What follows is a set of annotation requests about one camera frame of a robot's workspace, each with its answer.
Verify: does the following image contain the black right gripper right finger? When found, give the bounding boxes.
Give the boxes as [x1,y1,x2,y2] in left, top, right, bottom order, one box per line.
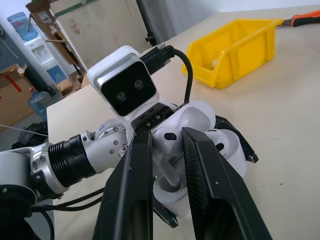
[181,126,274,240]

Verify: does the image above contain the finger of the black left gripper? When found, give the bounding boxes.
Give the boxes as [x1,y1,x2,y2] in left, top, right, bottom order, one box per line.
[213,114,260,164]
[152,199,180,229]

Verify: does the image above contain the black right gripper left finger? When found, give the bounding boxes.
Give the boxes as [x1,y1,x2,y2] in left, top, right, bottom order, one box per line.
[91,130,154,240]

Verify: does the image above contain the yellow plastic storage bin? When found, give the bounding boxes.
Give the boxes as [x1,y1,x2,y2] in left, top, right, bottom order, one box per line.
[181,18,285,90]

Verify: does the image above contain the cardboard box with red tape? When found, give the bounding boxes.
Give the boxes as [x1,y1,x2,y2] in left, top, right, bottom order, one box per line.
[0,64,38,128]

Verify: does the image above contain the black stand pole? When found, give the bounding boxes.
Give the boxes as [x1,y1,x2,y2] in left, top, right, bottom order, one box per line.
[136,0,163,47]

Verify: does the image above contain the large wooden board crate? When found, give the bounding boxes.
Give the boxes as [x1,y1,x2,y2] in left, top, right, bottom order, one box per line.
[26,0,148,73]

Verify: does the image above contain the blue water cooler bottle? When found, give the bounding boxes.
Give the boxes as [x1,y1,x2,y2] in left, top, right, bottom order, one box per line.
[28,88,55,121]
[7,11,38,42]

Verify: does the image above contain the black bag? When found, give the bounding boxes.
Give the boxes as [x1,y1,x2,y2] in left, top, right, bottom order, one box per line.
[12,121,48,151]

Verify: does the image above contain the white water dispenser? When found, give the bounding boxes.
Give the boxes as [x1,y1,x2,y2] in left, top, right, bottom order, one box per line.
[24,37,68,91]

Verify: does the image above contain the orange black pliers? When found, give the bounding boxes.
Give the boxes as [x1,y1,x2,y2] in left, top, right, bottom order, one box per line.
[281,9,320,28]

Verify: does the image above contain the left robot arm with camera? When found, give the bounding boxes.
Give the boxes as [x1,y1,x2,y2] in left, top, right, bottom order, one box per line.
[32,44,194,240]

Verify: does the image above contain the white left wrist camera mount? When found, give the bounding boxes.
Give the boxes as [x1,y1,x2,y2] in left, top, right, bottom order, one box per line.
[86,45,176,133]

